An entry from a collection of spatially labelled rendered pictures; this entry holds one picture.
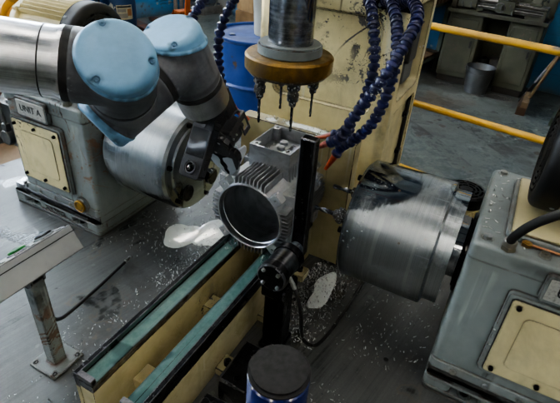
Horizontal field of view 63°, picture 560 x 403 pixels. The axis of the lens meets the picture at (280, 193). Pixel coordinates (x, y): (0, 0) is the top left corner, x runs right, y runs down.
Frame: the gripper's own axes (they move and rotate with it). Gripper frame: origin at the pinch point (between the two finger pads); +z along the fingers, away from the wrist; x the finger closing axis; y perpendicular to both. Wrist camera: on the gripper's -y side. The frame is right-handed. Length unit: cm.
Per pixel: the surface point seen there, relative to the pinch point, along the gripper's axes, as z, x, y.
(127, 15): 233, 369, 261
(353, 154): 6.1, -20.9, 17.1
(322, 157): 8.8, -13.5, 15.6
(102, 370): -5.6, -2.2, -44.2
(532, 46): 110, -51, 179
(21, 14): -18, 63, 14
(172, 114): -3.6, 19.2, 7.9
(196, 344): -0.6, -12.4, -33.6
